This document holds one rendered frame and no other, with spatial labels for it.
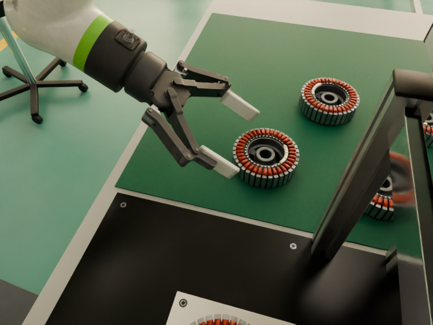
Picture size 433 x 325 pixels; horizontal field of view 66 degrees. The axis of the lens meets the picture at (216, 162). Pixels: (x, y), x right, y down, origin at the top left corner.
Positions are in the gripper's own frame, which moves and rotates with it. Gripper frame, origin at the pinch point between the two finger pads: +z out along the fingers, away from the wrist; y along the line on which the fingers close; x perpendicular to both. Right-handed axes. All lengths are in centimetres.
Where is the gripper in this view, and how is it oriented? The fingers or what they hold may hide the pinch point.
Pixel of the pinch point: (240, 140)
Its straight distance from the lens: 56.5
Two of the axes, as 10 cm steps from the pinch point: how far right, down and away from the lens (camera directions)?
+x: -4.8, 4.3, 7.7
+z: 8.2, 5.2, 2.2
